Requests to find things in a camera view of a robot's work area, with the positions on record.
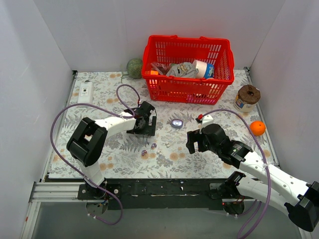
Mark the brown lidded jar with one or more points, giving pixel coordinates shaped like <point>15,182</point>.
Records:
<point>246,99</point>

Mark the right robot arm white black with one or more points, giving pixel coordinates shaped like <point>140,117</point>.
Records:
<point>296,198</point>

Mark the orange fruit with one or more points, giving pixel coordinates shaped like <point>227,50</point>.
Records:
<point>258,128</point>

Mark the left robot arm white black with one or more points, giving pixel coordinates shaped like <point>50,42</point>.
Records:
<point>88,139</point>

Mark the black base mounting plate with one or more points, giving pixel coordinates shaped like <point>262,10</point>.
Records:
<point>209,194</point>

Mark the purple earbud charging case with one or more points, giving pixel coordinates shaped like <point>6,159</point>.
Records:
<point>176,123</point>

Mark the blue white paper roll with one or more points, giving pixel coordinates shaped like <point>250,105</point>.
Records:
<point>203,69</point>

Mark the white rectangular device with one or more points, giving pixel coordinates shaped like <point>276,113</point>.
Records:
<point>86,92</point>

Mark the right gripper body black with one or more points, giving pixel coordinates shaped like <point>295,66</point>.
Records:
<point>196,141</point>

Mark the red plastic shopping basket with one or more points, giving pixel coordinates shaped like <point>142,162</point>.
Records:
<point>171,50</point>

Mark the dark red snack packet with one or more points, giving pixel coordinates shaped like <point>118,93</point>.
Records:
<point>161,68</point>

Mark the green round melon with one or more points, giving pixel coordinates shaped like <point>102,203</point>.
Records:
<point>134,68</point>

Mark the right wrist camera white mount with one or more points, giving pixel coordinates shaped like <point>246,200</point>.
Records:
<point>204,120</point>

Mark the grey printed snack pouch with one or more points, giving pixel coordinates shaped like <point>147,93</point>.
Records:
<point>182,70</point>

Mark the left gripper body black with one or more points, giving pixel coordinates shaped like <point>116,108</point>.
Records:
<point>146,128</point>

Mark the small orange item in basket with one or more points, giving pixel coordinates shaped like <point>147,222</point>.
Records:
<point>151,72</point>

